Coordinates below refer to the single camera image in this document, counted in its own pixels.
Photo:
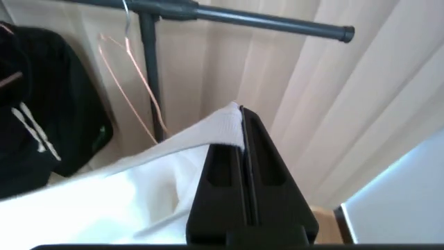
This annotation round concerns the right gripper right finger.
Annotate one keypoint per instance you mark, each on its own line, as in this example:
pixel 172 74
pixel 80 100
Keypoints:
pixel 277 201

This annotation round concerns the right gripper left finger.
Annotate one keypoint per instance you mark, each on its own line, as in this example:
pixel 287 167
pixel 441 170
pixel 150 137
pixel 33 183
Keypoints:
pixel 215 201

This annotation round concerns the white garment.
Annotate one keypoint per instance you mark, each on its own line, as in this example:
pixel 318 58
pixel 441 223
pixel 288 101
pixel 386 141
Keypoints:
pixel 104 201

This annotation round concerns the pink clothes hanger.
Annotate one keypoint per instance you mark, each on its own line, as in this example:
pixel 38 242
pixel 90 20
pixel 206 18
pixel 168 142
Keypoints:
pixel 12 79
pixel 128 45

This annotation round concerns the black shorts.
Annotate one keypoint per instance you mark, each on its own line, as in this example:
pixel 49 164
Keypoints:
pixel 52 104

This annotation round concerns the black clothes rack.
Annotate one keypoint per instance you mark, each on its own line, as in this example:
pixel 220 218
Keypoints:
pixel 260 21

